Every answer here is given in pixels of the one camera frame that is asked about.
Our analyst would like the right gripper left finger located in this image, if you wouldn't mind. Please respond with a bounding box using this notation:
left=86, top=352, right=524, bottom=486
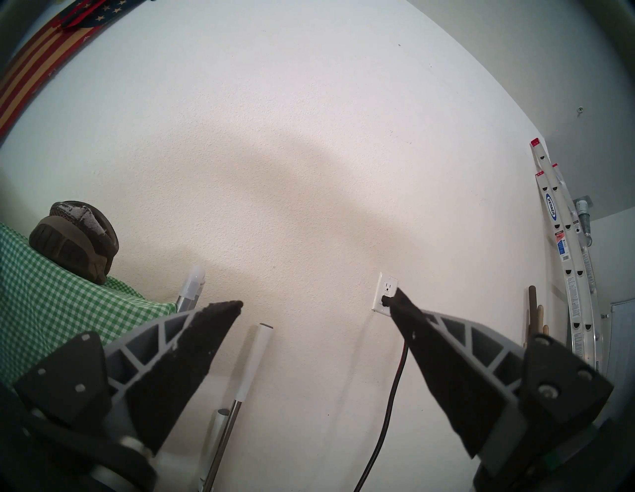
left=12, top=300, right=244, bottom=457

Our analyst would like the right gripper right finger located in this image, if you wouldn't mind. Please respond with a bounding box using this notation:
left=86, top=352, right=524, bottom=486
left=390, top=288, right=616, bottom=460

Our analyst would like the brown suede clog shoe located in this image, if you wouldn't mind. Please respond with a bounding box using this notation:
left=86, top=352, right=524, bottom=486
left=29, top=201, right=120, bottom=286

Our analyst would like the wooden slats bundle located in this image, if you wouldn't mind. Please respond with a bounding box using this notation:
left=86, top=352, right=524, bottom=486
left=521, top=285, right=551, bottom=348

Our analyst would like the green white checked cloth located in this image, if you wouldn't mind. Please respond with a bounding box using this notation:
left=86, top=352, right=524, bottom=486
left=0, top=222, right=178, bottom=392

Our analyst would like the grey aluminium ladder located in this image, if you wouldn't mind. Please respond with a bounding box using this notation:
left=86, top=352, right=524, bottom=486
left=530, top=139, right=603, bottom=372

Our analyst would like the red tan striped flag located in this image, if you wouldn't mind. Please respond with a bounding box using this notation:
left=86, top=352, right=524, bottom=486
left=0, top=0, right=149, bottom=144

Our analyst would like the red ribbon bow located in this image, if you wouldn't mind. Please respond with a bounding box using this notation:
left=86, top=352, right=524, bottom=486
left=54, top=0, right=110, bottom=31

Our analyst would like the red black power cable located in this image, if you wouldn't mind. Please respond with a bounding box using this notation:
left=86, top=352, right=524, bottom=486
left=353, top=295, right=410, bottom=492

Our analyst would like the white wall outlet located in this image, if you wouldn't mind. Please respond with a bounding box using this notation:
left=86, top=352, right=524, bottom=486
left=372, top=271, right=400, bottom=316

